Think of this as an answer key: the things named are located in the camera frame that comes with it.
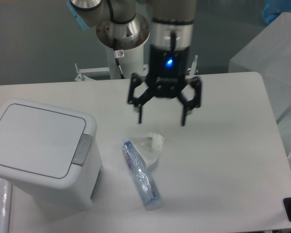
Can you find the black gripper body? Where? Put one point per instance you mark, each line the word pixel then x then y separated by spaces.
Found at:
pixel 167 70

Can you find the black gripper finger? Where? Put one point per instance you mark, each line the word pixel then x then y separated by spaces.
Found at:
pixel 138 102
pixel 195 102

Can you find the white push-lid trash can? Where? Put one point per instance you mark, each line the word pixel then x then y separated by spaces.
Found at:
pixel 50 152

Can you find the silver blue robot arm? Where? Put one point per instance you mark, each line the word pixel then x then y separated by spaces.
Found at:
pixel 120 27

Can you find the silver clamp bolt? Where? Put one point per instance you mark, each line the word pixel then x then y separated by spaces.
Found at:
pixel 194 65

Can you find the crumpled white tissue wrapper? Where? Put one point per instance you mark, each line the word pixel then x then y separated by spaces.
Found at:
pixel 149 146

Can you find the crushed clear plastic bottle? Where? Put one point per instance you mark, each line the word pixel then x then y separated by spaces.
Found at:
pixel 142 177

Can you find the blue water jug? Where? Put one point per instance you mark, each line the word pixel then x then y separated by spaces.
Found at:
pixel 273 8

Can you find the clear plastic sheet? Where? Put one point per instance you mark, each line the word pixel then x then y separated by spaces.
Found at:
pixel 5 205

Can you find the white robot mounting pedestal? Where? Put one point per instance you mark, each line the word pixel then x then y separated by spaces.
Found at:
pixel 131 61

